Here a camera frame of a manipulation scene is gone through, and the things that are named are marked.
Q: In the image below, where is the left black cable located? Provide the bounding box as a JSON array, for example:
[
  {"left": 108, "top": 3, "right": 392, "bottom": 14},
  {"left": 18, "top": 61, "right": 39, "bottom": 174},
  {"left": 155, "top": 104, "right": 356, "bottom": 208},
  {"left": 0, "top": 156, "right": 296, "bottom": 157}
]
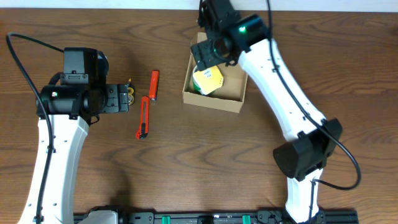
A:
[{"left": 5, "top": 32, "right": 65, "bottom": 224}]

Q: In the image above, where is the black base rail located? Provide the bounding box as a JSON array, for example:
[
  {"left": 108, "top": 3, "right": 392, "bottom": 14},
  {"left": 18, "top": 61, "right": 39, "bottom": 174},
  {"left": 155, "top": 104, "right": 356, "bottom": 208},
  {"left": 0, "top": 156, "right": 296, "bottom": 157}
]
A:
[{"left": 73, "top": 205, "right": 359, "bottom": 224}]

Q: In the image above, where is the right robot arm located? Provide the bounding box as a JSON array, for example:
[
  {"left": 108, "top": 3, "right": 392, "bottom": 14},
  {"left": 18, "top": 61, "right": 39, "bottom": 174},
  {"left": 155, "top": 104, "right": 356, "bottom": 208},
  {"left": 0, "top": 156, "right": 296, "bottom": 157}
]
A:
[{"left": 191, "top": 0, "right": 343, "bottom": 223}]

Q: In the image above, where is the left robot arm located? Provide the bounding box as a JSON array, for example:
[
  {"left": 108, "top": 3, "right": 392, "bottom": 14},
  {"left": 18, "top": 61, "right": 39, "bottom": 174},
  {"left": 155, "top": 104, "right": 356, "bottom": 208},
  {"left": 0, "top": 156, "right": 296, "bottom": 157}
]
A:
[{"left": 19, "top": 47, "right": 129, "bottom": 223}]

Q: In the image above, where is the orange utility knife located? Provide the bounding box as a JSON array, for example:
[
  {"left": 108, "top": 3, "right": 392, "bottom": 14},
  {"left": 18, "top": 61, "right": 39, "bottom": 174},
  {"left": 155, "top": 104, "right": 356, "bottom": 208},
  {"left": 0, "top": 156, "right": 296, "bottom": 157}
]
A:
[{"left": 136, "top": 96, "right": 150, "bottom": 139}]

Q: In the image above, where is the black gold correction tape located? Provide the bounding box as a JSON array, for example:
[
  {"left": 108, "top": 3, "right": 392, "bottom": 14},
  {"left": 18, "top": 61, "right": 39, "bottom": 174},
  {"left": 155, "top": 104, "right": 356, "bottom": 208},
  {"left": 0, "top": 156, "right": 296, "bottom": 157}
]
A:
[{"left": 127, "top": 79, "right": 136, "bottom": 106}]

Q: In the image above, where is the open cardboard box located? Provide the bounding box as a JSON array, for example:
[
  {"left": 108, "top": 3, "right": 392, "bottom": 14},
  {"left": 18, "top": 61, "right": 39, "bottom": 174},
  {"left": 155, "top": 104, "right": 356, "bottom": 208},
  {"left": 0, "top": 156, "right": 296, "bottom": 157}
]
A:
[{"left": 182, "top": 31, "right": 249, "bottom": 114}]

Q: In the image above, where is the black cable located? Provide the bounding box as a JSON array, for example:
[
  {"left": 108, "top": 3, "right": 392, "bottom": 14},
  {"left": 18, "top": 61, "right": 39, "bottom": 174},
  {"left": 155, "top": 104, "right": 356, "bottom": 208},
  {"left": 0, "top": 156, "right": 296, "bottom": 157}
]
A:
[
  {"left": 264, "top": 0, "right": 363, "bottom": 224},
  {"left": 5, "top": 32, "right": 65, "bottom": 224}
]

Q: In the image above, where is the green tape roll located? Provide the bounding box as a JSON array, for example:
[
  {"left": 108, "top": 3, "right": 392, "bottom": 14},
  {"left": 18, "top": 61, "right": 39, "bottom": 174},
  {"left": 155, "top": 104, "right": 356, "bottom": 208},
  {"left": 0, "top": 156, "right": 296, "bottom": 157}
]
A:
[{"left": 192, "top": 65, "right": 206, "bottom": 95}]

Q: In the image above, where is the right black cable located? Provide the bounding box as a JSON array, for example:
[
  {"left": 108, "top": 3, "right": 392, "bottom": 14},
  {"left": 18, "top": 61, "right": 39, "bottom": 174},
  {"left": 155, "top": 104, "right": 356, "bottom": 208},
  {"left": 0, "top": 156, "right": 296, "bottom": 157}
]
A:
[{"left": 264, "top": 0, "right": 363, "bottom": 224}]

